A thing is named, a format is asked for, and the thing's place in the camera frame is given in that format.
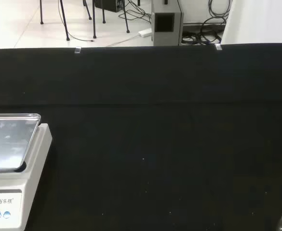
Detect black bench cloth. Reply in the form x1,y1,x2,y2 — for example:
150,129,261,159
0,43,282,231

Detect white power strip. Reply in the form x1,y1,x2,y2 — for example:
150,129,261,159
138,28,153,38

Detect black tripod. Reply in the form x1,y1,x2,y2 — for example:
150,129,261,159
40,0,71,41
82,0,131,39

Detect black floor box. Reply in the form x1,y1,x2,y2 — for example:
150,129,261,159
94,0,122,13

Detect white electronic balance steel pan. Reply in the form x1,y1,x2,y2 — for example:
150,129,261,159
0,113,53,231

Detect pale board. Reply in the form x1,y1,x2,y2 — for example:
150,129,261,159
220,0,282,46

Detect white power cable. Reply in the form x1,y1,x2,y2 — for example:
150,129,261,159
106,34,141,47

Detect thin black floor cable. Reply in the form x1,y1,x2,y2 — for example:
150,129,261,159
66,30,94,43

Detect black floor cable tangle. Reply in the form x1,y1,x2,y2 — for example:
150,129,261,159
118,0,153,25

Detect black cable bundle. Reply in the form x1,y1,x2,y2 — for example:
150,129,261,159
181,0,229,46

